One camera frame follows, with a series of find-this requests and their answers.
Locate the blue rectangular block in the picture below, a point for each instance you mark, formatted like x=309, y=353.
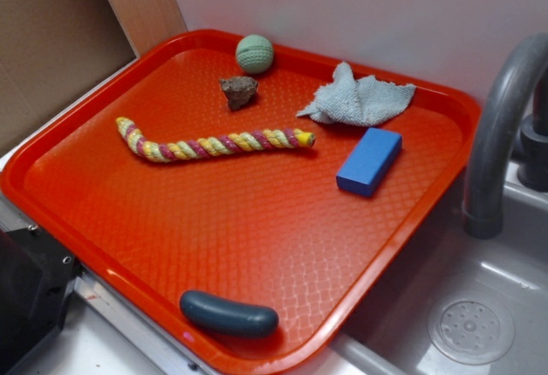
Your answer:
x=369, y=162

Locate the brown rock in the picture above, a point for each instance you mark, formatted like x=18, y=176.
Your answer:
x=239, y=90

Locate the red plastic tray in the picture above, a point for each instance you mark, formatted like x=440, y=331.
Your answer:
x=265, y=228

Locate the grey plastic sink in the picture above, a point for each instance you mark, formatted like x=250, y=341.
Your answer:
x=387, y=333

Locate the dark teal sausage toy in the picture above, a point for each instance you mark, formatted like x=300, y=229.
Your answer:
x=228, y=317

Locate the multicolour twisted rope toy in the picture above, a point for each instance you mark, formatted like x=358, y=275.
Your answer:
x=211, y=147

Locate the grey curved faucet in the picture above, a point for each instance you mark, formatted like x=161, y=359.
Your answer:
x=514, y=120

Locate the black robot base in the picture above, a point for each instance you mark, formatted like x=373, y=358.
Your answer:
x=37, y=281

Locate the light blue cloth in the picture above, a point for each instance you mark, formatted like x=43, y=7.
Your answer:
x=366, y=102

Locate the sink drain strainer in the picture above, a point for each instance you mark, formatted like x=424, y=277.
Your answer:
x=471, y=328

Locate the brown cardboard panel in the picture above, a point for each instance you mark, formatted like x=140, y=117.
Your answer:
x=54, y=51

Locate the green textured ball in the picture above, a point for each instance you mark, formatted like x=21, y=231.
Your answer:
x=254, y=54

